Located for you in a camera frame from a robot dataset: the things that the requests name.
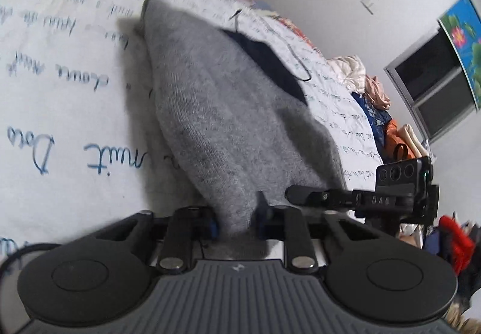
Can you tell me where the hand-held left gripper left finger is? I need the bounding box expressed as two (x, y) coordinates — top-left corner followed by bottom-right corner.
(96, 204), (221, 274)

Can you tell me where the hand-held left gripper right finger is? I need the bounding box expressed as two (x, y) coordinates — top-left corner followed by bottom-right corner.
(256, 190), (381, 274)

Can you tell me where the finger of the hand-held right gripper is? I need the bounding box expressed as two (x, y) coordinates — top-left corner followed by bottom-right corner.
(284, 184), (357, 211)

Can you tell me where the grey sweater with navy sleeves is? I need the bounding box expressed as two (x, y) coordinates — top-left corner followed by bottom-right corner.
(141, 0), (348, 260)

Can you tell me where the cream folded towel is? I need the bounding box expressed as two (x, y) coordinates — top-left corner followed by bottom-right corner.
(398, 124), (430, 160)

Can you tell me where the orange cloth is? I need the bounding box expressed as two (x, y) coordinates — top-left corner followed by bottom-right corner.
(383, 119), (409, 159)

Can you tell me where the blue cloth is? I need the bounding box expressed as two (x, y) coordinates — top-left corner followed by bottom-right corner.
(351, 91), (392, 159)

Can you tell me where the pink cloth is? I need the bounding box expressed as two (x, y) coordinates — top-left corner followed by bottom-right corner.
(364, 74), (392, 111)

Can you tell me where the dark sliding window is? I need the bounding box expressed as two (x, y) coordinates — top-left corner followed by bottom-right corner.
(384, 27), (478, 144)

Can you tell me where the cream fluffy cloth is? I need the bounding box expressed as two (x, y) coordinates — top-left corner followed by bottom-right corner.
(325, 56), (367, 91)

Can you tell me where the red patterned cloth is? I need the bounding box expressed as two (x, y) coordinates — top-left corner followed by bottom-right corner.
(278, 14), (324, 56)

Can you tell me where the white script-printed bed sheet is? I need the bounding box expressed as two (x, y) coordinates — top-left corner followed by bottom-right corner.
(0, 0), (386, 256)

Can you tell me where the dark charging cable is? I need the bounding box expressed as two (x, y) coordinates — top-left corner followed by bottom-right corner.
(229, 8), (313, 82)

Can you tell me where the floral wall poster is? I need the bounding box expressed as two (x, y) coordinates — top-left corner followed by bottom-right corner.
(438, 0), (481, 111)

